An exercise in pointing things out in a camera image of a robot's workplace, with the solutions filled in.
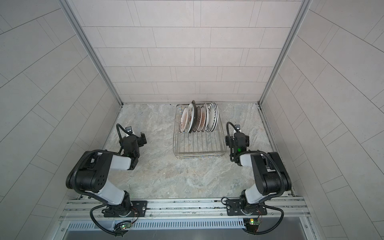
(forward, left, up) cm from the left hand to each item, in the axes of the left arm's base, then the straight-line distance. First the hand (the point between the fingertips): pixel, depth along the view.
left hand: (137, 131), depth 93 cm
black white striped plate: (+6, -47, +7) cm, 48 cm away
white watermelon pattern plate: (+11, -28, -3) cm, 31 cm away
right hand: (0, -62, -3) cm, 62 cm away
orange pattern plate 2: (+17, -43, +6) cm, 47 cm away
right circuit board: (-47, -64, -6) cm, 79 cm away
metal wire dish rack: (+1, -39, -2) cm, 39 cm away
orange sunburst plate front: (+4, -39, +8) cm, 40 cm away
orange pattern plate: (+4, -41, +8) cm, 42 cm away
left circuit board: (-48, -5, -2) cm, 49 cm away
